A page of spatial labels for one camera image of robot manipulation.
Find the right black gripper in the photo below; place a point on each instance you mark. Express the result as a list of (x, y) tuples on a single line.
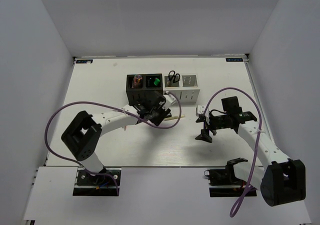
[(204, 136)]

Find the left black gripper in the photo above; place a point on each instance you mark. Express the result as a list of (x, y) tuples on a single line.
[(163, 113)]

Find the yellow slim highlighter pen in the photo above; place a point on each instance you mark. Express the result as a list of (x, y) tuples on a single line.
[(174, 117)]

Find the green black highlighter marker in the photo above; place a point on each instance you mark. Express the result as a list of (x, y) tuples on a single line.
[(156, 82)]

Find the pink transparent glue tube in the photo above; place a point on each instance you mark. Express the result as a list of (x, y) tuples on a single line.
[(137, 81)]

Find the black handled scissors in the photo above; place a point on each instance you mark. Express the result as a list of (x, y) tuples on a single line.
[(173, 78)]

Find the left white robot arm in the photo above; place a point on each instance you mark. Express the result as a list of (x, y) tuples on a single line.
[(83, 133)]

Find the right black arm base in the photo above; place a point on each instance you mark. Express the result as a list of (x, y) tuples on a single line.
[(222, 181)]

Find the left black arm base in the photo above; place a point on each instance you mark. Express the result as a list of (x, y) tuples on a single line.
[(97, 186)]

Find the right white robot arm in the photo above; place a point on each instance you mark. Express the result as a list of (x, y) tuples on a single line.
[(280, 179)]

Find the black double pen holder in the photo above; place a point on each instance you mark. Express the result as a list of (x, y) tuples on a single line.
[(147, 85)]

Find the white double pen holder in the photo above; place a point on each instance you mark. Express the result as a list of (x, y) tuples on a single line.
[(187, 89)]

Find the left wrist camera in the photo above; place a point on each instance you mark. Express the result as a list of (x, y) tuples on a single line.
[(170, 100)]

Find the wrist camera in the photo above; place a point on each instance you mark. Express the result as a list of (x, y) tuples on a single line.
[(170, 100), (202, 114)]

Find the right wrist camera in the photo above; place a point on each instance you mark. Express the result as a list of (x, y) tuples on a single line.
[(202, 114)]

